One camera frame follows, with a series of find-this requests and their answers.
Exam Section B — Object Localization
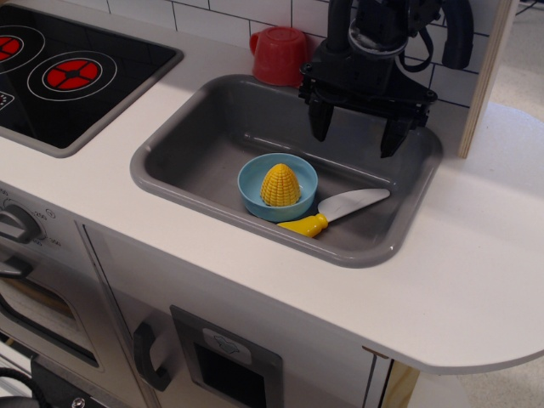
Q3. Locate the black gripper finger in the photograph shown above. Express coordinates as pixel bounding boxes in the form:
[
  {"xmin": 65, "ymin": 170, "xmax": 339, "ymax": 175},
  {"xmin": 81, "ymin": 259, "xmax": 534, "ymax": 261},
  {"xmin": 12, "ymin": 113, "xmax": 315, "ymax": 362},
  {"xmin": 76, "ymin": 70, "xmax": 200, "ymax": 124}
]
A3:
[
  {"xmin": 309, "ymin": 99, "xmax": 334, "ymax": 142},
  {"xmin": 380, "ymin": 116, "xmax": 411, "ymax": 158}
]

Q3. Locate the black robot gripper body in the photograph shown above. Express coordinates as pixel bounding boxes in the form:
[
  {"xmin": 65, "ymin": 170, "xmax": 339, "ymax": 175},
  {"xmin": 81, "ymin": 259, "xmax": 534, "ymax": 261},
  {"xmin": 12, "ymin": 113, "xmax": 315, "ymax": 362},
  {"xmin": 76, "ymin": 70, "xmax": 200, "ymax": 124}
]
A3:
[{"xmin": 299, "ymin": 45, "xmax": 438, "ymax": 128}]

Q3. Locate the yellow toy corn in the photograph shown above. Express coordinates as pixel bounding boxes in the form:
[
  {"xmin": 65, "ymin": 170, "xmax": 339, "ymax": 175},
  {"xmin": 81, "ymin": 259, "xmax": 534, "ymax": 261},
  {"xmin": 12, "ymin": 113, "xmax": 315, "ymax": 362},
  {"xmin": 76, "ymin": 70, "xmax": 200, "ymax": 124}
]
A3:
[{"xmin": 260, "ymin": 163, "xmax": 301, "ymax": 207}]

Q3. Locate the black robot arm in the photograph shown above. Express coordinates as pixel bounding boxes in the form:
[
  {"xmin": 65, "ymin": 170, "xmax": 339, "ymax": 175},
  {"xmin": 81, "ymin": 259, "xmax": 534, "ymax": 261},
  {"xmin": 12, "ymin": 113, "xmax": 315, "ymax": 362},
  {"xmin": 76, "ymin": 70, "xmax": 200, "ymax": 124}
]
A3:
[{"xmin": 298, "ymin": 1, "xmax": 438, "ymax": 157}]

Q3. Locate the grey toy sink basin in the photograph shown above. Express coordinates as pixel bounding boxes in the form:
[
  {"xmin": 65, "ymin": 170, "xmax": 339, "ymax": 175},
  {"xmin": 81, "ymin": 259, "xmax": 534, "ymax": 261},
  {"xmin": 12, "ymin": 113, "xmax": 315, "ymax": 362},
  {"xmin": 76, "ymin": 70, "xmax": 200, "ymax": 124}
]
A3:
[{"xmin": 130, "ymin": 75, "xmax": 442, "ymax": 268}]

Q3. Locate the light blue plastic bowl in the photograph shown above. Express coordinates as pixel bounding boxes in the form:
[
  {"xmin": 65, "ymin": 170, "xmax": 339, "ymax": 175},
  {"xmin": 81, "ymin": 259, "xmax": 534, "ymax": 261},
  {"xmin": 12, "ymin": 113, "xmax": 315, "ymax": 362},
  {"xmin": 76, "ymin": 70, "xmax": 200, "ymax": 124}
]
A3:
[{"xmin": 238, "ymin": 153, "xmax": 318, "ymax": 223}]

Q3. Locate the red plastic cup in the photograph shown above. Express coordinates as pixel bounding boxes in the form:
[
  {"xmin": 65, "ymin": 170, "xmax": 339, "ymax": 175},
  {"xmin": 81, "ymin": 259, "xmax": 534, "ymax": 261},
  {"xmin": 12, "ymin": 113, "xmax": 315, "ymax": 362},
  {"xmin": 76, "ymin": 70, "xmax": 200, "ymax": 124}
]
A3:
[{"xmin": 249, "ymin": 26, "xmax": 309, "ymax": 87}]

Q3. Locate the black toy faucet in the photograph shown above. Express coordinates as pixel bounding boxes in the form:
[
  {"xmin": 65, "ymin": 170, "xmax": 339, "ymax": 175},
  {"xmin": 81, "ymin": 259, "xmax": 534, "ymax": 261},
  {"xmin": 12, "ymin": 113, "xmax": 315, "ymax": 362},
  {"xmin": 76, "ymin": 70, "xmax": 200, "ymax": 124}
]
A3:
[{"xmin": 314, "ymin": 1, "xmax": 473, "ymax": 71}]

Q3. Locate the wooden side panel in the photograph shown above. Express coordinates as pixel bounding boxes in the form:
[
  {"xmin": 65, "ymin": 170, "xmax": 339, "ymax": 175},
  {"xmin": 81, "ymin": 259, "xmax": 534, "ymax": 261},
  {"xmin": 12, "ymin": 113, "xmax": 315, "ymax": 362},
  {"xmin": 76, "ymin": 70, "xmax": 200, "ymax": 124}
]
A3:
[{"xmin": 457, "ymin": 1, "xmax": 519, "ymax": 159}]

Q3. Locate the black toy stove top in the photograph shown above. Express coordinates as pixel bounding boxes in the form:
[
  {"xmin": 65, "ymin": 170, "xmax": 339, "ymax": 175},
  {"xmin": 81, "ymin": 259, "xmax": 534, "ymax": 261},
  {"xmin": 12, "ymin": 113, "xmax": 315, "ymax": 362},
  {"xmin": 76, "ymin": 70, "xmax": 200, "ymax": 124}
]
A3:
[{"xmin": 1, "ymin": 4, "xmax": 184, "ymax": 158}]

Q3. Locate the grey dispenser panel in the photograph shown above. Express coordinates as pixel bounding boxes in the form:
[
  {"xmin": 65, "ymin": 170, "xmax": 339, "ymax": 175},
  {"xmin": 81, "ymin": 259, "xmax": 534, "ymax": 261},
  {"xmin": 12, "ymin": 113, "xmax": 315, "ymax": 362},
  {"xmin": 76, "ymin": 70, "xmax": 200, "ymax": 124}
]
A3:
[{"xmin": 170, "ymin": 305, "xmax": 285, "ymax": 408}]

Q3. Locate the grey oven knob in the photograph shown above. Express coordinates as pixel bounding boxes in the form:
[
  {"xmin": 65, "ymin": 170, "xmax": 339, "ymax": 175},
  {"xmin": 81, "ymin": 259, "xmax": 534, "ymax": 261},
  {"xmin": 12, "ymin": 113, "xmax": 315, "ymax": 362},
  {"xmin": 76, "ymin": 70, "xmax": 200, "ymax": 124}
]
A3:
[{"xmin": 1, "ymin": 205, "xmax": 42, "ymax": 244}]

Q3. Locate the toy oven door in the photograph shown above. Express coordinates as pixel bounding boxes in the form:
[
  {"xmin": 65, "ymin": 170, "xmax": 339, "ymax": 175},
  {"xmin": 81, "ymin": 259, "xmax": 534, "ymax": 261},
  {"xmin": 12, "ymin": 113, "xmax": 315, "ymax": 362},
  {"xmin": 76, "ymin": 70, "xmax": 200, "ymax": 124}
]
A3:
[{"xmin": 1, "ymin": 240, "xmax": 146, "ymax": 407}]

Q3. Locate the yellow handled toy spatula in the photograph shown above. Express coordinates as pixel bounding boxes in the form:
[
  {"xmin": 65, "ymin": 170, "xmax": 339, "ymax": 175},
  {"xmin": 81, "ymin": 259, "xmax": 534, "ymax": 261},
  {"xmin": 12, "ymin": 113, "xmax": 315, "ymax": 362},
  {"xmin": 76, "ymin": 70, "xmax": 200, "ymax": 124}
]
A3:
[{"xmin": 278, "ymin": 188, "xmax": 390, "ymax": 238}]

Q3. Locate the dark grey cabinet handle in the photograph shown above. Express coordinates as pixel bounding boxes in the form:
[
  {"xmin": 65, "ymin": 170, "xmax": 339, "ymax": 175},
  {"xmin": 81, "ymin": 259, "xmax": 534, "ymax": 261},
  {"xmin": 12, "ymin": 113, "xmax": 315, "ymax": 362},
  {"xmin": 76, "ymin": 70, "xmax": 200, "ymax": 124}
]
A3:
[{"xmin": 133, "ymin": 322, "xmax": 171, "ymax": 392}]

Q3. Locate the black cable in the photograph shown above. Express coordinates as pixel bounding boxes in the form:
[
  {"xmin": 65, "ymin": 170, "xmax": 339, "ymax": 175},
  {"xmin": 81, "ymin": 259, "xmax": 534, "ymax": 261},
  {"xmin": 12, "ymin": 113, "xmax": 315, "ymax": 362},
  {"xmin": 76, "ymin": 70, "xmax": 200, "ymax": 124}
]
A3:
[{"xmin": 0, "ymin": 367, "xmax": 48, "ymax": 408}]

